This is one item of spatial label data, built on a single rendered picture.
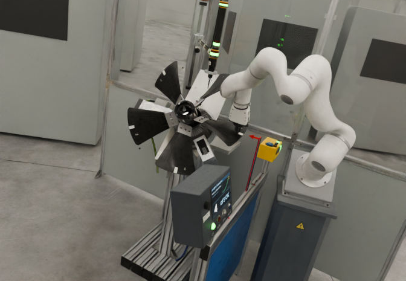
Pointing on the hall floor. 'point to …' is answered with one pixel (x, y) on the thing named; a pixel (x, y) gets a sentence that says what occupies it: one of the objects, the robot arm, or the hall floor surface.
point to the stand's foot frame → (157, 259)
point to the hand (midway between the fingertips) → (237, 129)
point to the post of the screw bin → (194, 264)
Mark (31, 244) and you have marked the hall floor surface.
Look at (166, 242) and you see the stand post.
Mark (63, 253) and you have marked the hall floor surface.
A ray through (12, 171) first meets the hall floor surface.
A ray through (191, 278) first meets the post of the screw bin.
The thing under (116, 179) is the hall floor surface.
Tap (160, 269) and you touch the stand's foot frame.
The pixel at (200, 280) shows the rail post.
